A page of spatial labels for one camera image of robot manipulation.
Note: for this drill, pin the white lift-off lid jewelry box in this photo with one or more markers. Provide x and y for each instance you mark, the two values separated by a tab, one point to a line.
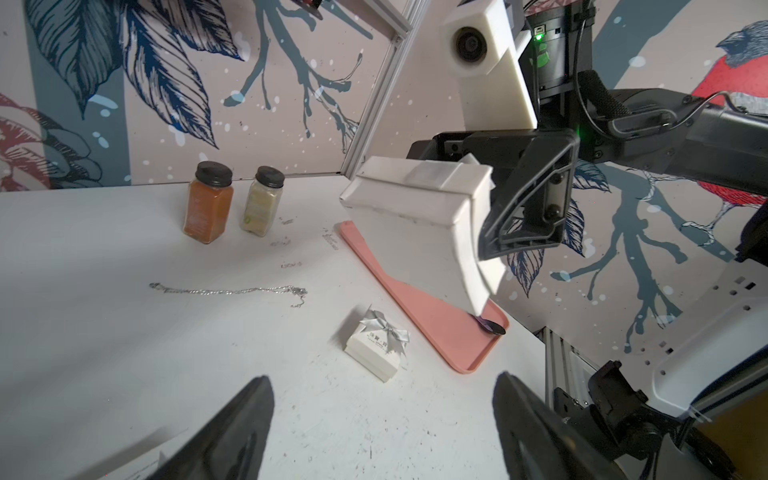
378	345

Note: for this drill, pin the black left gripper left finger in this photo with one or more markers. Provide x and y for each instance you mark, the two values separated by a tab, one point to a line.
232	444

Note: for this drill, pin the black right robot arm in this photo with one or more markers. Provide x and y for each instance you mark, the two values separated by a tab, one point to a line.
553	111

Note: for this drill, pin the orange spice jar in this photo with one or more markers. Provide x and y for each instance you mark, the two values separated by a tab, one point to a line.
209	200

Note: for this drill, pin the beige spice jar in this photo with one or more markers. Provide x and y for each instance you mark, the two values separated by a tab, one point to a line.
262	200

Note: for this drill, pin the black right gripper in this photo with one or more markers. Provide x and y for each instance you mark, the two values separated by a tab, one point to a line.
529	209

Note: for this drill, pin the pink plastic tray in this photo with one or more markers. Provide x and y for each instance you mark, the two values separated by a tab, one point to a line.
456	335

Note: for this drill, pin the white gift box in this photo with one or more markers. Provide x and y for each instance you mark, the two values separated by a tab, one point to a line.
421	219

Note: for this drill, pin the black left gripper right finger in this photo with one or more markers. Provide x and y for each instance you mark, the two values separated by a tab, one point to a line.
536	443

